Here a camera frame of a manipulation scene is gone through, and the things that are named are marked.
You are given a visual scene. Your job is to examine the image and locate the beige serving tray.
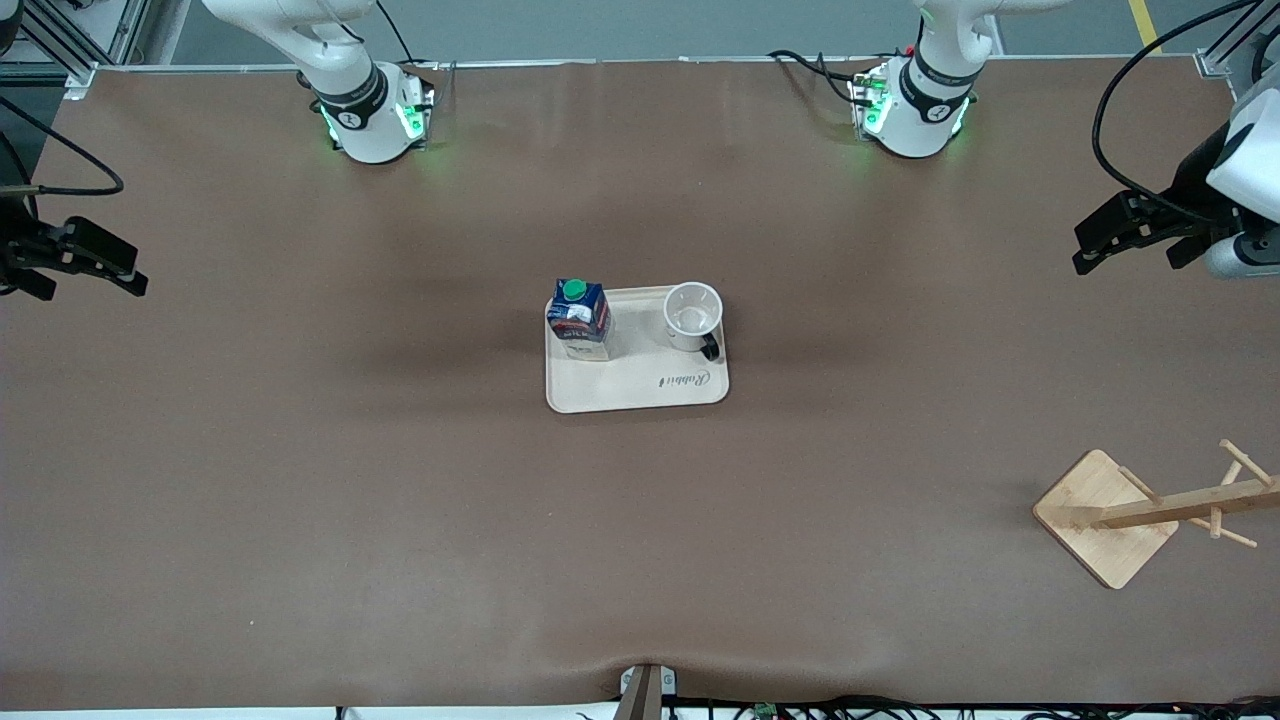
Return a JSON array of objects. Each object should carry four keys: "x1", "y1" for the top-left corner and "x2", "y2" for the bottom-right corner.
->
[{"x1": 544, "y1": 286, "x2": 731, "y2": 416}]

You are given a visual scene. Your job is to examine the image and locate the black arm base cable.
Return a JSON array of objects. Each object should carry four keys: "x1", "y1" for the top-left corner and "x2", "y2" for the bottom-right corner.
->
[
  {"x1": 767, "y1": 44, "x2": 917, "y2": 107},
  {"x1": 374, "y1": 0, "x2": 443, "y2": 73}
]

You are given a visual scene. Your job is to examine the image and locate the blue milk carton green cap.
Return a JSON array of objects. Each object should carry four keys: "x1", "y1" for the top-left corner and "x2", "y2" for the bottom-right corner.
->
[{"x1": 546, "y1": 277, "x2": 614, "y2": 362}]

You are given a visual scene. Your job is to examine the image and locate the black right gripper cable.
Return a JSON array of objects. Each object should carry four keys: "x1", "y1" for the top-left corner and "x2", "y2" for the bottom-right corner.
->
[{"x1": 0, "y1": 95, "x2": 126, "y2": 198}]

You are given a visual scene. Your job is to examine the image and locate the black left arm base cable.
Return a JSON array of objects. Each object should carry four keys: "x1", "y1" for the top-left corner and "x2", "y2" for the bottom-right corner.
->
[{"x1": 767, "y1": 44, "x2": 917, "y2": 107}]

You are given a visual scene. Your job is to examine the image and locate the front camera mount post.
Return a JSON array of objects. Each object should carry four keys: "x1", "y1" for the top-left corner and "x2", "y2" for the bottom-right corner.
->
[{"x1": 614, "y1": 662, "x2": 679, "y2": 720}]

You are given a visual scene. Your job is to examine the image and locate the aluminium frame profile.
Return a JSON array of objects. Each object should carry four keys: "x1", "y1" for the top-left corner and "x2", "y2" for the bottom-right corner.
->
[
  {"x1": 0, "y1": 0, "x2": 153, "y2": 103},
  {"x1": 1194, "y1": 0, "x2": 1280, "y2": 83}
]

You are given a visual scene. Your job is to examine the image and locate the wooden mug tree stand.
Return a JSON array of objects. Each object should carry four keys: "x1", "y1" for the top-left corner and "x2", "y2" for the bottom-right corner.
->
[{"x1": 1032, "y1": 438, "x2": 1280, "y2": 592}]

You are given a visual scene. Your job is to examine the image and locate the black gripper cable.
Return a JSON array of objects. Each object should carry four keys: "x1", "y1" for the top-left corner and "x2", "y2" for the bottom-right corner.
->
[
  {"x1": 1091, "y1": 0, "x2": 1267, "y2": 224},
  {"x1": 0, "y1": 95, "x2": 126, "y2": 198}
]

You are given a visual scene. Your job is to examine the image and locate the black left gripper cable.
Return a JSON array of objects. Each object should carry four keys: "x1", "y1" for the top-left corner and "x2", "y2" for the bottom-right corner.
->
[{"x1": 1091, "y1": 0, "x2": 1267, "y2": 224}]

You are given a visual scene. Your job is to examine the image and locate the black right arm base cable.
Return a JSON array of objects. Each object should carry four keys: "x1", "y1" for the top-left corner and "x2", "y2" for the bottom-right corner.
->
[{"x1": 374, "y1": 0, "x2": 443, "y2": 73}]

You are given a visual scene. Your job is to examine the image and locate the white mug black handle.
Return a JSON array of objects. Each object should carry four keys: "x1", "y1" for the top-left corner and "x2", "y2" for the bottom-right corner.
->
[{"x1": 663, "y1": 281, "x2": 725, "y2": 364}]

